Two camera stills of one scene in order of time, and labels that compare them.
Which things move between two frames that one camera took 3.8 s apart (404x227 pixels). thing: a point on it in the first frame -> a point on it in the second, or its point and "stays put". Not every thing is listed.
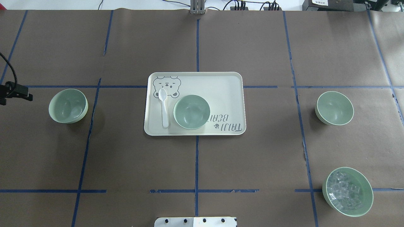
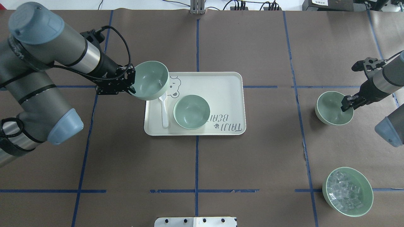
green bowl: x=68 y=106 -> x=151 y=79
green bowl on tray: x=191 y=112 stays put
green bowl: x=334 y=108 stays put
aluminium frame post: x=197 y=7 stays put
